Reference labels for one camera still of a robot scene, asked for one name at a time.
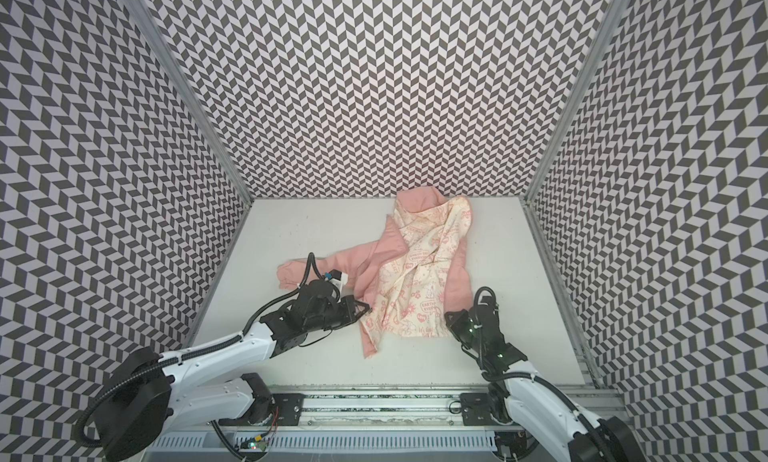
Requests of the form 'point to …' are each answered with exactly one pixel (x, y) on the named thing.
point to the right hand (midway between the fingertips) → (446, 312)
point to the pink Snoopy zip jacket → (405, 277)
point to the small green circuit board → (260, 446)
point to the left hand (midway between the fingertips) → (371, 306)
